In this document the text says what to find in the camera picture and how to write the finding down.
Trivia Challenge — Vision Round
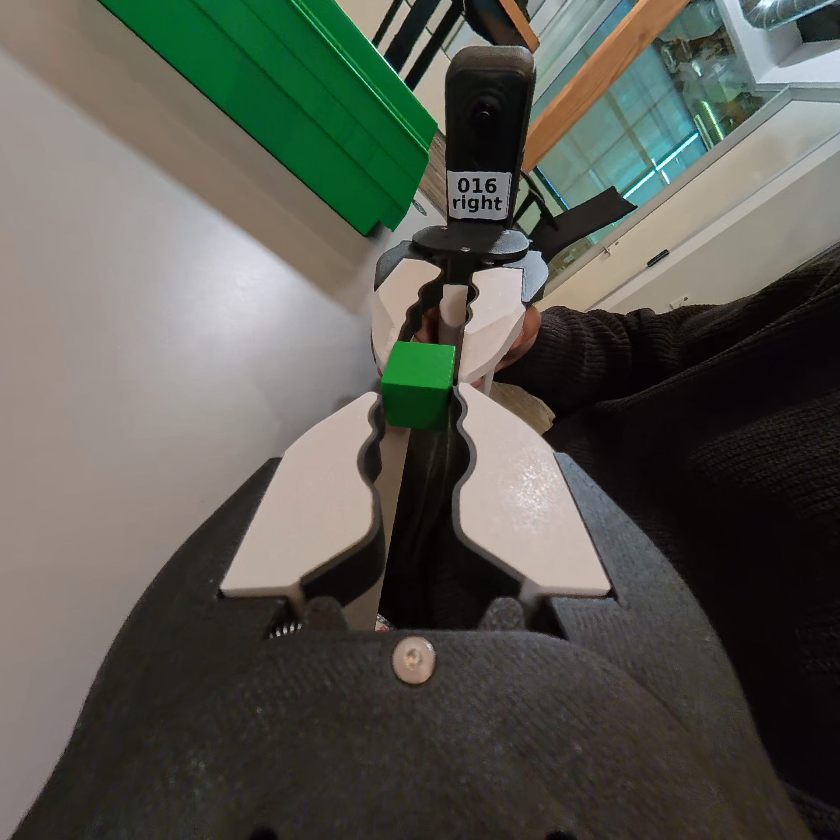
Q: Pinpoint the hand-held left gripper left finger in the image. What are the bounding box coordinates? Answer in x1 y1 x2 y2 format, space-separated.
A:
220 392 386 624

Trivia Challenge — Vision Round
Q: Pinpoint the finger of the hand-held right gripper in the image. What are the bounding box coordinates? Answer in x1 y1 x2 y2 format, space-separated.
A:
371 258 439 370
457 269 526 388

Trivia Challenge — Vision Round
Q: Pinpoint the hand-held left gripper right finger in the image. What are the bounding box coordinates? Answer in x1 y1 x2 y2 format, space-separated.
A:
451 382 610 624

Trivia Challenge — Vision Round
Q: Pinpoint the small green cube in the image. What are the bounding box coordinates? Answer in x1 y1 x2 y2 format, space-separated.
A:
381 341 457 432

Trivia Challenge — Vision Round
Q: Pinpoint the green plastic bin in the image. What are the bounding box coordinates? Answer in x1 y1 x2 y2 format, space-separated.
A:
98 0 439 236

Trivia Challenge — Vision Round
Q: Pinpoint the person's right forearm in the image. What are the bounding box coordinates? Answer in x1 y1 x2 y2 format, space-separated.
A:
505 259 840 427

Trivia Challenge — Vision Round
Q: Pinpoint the person's right hand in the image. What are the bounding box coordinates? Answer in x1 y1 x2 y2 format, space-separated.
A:
493 305 543 376

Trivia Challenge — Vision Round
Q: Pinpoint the wooden beam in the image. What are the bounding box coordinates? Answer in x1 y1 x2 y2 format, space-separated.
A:
521 0 690 173

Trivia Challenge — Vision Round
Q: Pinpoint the black office chair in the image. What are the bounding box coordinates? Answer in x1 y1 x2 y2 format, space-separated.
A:
515 185 639 263

